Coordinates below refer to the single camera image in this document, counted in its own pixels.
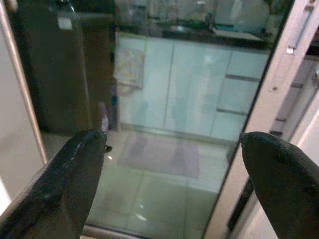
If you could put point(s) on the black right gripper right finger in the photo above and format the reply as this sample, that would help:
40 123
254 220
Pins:
286 189

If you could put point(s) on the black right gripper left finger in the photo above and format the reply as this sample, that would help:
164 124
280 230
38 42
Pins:
62 189

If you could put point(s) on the grey fridge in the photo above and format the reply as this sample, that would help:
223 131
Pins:
162 112

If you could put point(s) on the long steel tube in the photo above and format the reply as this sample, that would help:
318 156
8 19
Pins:
23 87

